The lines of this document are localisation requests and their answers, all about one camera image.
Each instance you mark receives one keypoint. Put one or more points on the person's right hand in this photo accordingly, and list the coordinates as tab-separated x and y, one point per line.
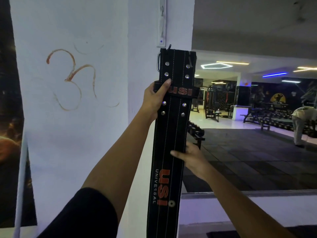
195	161

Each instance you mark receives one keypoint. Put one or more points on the person's left hand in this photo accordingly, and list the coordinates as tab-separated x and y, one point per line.
151	96

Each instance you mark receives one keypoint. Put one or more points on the person's left thumb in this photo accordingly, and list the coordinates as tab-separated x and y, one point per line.
165	87

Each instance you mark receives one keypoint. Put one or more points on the person's right thumb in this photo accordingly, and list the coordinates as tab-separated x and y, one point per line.
178	155

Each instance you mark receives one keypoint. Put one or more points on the black leather weightlifting belt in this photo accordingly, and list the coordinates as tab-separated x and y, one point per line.
170	136

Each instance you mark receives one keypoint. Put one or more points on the person's left forearm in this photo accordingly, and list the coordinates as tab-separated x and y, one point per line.
118	158

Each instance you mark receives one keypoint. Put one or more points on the person's right forearm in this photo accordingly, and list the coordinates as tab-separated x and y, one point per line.
245	208

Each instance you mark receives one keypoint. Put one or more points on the dumbbell rack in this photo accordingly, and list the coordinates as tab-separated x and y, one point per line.
195	133

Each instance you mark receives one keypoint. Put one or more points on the hexagonal ceiling light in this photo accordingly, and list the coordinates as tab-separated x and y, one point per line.
216	65

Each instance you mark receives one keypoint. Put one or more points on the white pillar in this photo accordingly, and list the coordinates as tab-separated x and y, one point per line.
241	99

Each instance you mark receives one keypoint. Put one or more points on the long rack of dumbbells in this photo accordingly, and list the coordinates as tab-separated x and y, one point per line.
275	118

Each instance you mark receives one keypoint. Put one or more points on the blue ceiling light strip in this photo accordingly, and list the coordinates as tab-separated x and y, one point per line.
275	75

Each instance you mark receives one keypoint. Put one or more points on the black sleeve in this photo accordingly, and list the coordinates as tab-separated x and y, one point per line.
81	215

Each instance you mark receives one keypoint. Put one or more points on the dark wall poster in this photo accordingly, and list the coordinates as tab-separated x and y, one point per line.
11	121

